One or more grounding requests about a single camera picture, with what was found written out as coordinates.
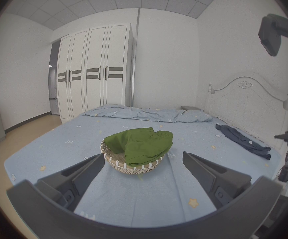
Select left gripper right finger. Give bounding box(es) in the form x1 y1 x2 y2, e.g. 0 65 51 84
182 151 252 211

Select white wardrobe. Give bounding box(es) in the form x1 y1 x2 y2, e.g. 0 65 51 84
57 23 134 124

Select green shorts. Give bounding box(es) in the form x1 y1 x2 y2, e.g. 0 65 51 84
104 127 173 166

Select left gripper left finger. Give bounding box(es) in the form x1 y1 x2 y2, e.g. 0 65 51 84
36 153 105 212

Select bed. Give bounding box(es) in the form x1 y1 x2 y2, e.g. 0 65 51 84
3 74 288 230

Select pale blue quilt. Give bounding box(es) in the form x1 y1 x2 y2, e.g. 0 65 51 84
81 104 213 122

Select round woven basket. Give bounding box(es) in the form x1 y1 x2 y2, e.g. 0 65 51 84
100 140 165 175

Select grey bedside table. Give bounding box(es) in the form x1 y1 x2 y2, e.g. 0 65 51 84
181 106 204 112

